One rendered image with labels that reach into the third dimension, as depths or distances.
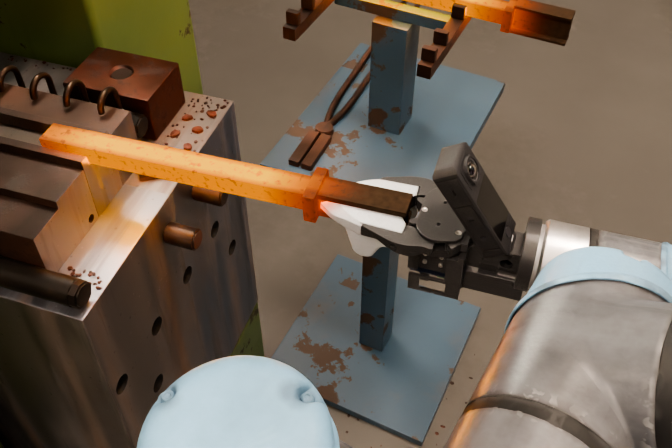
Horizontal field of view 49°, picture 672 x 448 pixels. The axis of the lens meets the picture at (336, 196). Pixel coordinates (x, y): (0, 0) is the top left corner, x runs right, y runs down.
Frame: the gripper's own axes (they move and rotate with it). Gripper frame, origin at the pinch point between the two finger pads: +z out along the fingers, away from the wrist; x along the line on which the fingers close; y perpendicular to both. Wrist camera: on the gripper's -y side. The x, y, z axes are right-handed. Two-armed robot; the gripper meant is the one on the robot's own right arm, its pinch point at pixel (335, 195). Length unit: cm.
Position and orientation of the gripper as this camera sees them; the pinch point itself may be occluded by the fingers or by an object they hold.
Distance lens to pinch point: 74.4
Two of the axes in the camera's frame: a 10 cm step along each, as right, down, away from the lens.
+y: 0.2, 7.0, 7.1
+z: -9.5, -2.1, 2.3
